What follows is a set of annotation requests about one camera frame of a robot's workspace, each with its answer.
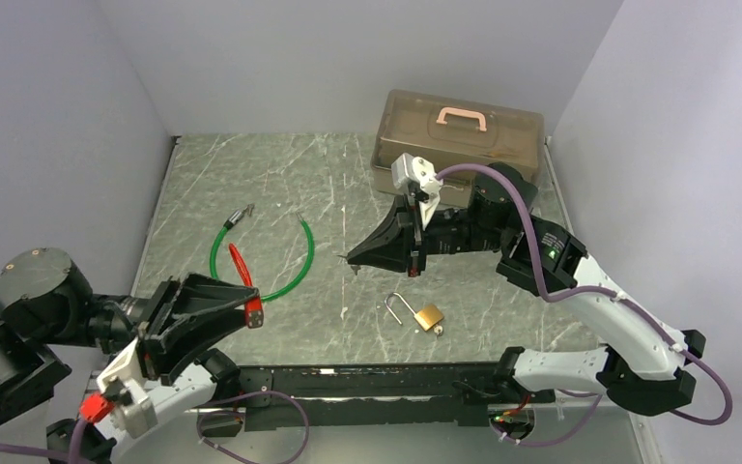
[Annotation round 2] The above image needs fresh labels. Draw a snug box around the red cable lock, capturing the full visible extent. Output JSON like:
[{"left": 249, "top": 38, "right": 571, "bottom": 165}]
[{"left": 228, "top": 243, "right": 266, "bottom": 330}]

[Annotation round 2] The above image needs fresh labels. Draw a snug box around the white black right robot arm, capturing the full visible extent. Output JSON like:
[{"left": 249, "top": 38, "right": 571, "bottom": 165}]
[{"left": 346, "top": 155, "right": 705, "bottom": 417}]

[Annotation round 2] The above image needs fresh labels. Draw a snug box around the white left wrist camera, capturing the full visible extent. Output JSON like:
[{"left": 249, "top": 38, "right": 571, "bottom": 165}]
[{"left": 79, "top": 338, "right": 158, "bottom": 439}]

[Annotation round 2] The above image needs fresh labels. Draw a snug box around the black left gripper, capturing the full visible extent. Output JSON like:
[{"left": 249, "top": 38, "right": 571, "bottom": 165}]
[{"left": 42, "top": 269, "right": 260, "bottom": 381}]

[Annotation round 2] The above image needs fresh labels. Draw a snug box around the brass padlock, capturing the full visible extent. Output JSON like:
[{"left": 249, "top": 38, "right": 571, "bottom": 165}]
[{"left": 384, "top": 292, "right": 444, "bottom": 332}]

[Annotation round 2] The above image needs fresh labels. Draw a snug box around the green cable loop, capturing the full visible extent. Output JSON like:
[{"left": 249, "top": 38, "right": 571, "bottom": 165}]
[{"left": 209, "top": 204, "right": 316, "bottom": 304}]

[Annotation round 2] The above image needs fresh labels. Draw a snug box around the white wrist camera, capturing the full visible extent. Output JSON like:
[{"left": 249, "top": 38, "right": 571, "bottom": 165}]
[
  {"left": 79, "top": 338, "right": 158, "bottom": 439},
  {"left": 391, "top": 153, "right": 442, "bottom": 229}
]

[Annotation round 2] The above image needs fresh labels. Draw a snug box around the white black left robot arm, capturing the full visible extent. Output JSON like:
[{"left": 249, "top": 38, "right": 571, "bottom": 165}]
[{"left": 0, "top": 247, "right": 261, "bottom": 463}]

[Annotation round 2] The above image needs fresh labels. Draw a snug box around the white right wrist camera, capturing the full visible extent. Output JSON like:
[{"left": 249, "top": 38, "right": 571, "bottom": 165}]
[{"left": 391, "top": 153, "right": 442, "bottom": 229}]

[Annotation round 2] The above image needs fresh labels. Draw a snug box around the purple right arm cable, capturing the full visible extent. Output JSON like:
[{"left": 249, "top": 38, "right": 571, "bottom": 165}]
[{"left": 436, "top": 162, "right": 734, "bottom": 449}]

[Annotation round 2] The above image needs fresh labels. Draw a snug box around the beige plastic toolbox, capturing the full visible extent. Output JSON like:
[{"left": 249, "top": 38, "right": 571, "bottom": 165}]
[{"left": 370, "top": 90, "right": 545, "bottom": 194}]

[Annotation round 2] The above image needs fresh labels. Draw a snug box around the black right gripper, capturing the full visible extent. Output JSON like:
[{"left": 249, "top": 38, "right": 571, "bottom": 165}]
[{"left": 348, "top": 192, "right": 511, "bottom": 276}]

